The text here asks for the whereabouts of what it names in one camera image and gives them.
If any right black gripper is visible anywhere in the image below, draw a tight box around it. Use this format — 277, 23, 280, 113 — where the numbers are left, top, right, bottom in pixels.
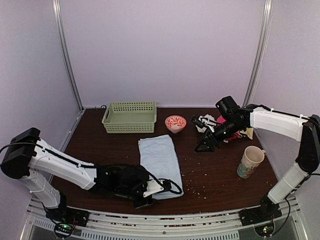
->
195, 118, 244, 152

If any light blue towel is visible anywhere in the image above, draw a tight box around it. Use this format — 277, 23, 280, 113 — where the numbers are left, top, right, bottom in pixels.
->
138, 134, 184, 199

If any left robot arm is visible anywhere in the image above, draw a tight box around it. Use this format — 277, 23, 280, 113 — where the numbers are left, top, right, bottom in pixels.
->
0, 127, 162, 222

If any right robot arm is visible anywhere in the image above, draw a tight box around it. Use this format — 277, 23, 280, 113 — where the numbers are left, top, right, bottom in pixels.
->
191, 96, 320, 221

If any white folded towel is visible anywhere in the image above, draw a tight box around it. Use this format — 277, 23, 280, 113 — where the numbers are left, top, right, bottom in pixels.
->
196, 114, 217, 133

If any pink towel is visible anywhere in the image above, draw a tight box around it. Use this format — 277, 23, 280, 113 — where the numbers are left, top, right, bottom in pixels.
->
216, 115, 226, 124

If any red patterned white bowl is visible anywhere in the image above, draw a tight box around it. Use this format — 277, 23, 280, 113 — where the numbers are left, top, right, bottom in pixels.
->
164, 115, 187, 134

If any yellow patterned cloth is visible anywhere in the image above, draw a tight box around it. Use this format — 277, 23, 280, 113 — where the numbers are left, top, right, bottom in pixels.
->
239, 127, 254, 140

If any cream floral mug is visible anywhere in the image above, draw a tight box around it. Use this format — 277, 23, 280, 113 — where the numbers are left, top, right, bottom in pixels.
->
237, 145, 266, 179

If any green plastic basket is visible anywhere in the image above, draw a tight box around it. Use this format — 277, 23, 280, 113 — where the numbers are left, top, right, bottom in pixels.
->
101, 101, 157, 134

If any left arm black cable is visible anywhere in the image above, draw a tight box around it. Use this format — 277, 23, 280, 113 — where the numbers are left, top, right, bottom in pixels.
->
147, 172, 184, 195

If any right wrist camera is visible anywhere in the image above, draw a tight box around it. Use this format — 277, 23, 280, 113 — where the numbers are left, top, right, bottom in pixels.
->
191, 115, 205, 128

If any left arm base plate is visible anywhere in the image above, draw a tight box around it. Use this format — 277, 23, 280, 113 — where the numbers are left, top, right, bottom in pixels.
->
44, 207, 90, 227

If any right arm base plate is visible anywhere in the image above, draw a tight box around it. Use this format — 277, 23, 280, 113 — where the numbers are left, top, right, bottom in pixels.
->
238, 206, 282, 226

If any front aluminium rail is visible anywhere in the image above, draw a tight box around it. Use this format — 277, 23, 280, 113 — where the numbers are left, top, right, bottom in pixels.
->
24, 196, 301, 240

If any right aluminium frame post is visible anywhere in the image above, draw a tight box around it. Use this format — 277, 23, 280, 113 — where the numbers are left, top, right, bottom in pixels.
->
243, 0, 274, 106

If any aluminium frame post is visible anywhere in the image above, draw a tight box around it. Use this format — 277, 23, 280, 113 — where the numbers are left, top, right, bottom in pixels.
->
243, 0, 274, 106
52, 0, 84, 112

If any left aluminium frame post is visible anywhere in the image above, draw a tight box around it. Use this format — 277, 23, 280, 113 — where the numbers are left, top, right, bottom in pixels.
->
52, 0, 84, 112

